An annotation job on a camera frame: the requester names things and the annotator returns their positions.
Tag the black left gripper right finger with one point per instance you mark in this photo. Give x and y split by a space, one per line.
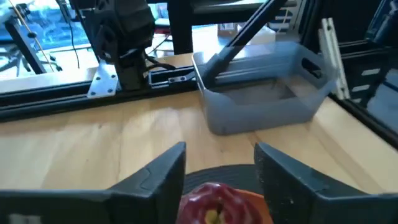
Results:
295 202

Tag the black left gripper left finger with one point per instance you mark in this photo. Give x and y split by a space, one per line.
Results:
140 205

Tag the red apple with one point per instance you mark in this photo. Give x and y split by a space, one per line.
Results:
214 202

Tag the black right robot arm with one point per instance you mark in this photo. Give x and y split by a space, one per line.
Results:
124 37

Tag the orange plate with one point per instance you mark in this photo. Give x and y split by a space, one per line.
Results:
253 199

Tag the grey translucent plastic bin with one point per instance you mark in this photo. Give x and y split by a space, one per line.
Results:
258 109

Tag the white aluminium profile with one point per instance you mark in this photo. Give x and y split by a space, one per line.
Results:
332 49

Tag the small cardboard box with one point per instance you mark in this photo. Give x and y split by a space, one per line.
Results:
227 28

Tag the silver corner bracket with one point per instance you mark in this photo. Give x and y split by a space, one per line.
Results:
104 81

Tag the black aluminium table frame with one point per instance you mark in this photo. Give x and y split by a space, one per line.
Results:
46 99

